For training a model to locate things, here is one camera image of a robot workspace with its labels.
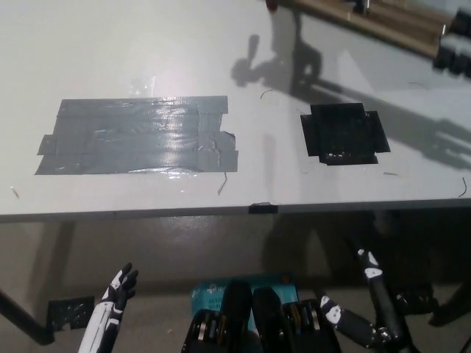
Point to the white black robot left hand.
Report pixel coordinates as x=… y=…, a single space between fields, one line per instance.
x=110 y=312

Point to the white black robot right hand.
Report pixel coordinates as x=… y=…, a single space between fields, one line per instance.
x=386 y=309

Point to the black ribbed robot torso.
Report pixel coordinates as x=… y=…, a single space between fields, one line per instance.
x=265 y=323

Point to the black tape patch on floor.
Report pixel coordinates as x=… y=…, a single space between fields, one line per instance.
x=417 y=299
x=71 y=312

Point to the black metal table leg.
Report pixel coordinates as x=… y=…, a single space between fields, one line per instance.
x=452 y=303
x=25 y=320

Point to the teal cardboard router box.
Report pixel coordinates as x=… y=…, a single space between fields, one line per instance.
x=209 y=294

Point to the small black tape strip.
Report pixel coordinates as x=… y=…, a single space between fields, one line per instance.
x=263 y=209

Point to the square black tape patch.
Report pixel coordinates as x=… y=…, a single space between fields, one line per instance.
x=342 y=134

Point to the crumpled clear tape piece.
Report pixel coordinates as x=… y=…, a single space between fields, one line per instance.
x=141 y=86

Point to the black stacked equipment cases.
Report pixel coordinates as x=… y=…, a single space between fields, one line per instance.
x=454 y=48

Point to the large grey duct tape patch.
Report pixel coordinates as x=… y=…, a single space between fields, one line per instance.
x=129 y=139

